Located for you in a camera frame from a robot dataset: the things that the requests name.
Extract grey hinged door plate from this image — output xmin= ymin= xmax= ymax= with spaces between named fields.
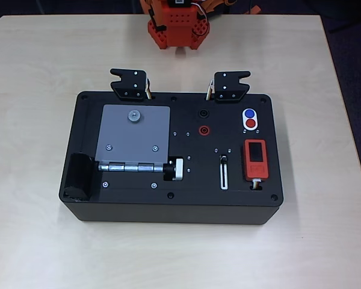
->
xmin=95 ymin=104 xmax=171 ymax=166

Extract white slider track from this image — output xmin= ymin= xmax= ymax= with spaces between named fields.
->
xmin=219 ymin=154 xmax=230 ymax=190

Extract blue and red buttons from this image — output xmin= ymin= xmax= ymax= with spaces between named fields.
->
xmin=241 ymin=107 xmax=259 ymax=131

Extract black task board box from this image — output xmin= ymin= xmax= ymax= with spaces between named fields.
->
xmin=58 ymin=90 xmax=285 ymax=226

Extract white servo cable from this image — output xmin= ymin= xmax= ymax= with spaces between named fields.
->
xmin=191 ymin=2 xmax=211 ymax=23

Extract round grey door knob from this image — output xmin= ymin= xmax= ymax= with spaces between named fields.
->
xmin=127 ymin=108 xmax=143 ymax=123

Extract silver metal hinge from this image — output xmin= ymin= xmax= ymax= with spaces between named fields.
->
xmin=97 ymin=161 xmax=165 ymax=173

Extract black cable bracket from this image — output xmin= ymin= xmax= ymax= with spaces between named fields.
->
xmin=206 ymin=70 xmax=251 ymax=103
xmin=110 ymin=67 xmax=153 ymax=102

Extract red display module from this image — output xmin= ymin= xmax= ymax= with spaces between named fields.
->
xmin=242 ymin=139 xmax=271 ymax=181

